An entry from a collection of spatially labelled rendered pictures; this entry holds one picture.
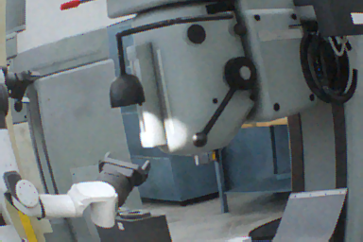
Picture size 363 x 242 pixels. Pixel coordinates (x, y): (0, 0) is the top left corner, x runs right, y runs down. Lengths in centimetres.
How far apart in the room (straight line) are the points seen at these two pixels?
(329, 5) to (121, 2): 52
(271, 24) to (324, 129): 36
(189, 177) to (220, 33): 746
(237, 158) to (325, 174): 732
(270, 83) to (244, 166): 748
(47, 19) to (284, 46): 971
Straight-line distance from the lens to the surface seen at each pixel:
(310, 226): 227
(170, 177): 940
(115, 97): 188
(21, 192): 200
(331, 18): 187
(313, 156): 231
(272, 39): 203
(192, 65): 194
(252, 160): 934
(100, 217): 214
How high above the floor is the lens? 151
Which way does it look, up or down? 3 degrees down
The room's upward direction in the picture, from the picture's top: 10 degrees counter-clockwise
